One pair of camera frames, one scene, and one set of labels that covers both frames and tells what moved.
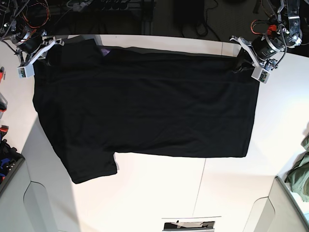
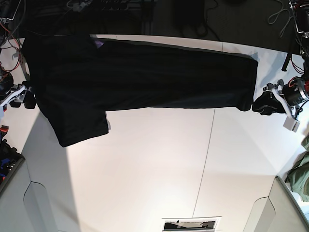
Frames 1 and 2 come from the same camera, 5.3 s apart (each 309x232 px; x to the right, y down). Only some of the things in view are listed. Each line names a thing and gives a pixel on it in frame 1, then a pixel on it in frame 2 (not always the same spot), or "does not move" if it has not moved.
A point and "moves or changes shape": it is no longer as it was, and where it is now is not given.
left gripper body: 35,45 -> 16,96
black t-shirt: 94,102 moves or changes shape
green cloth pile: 298,177 does not move
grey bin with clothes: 10,159 does not move
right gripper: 259,50 -> 294,92
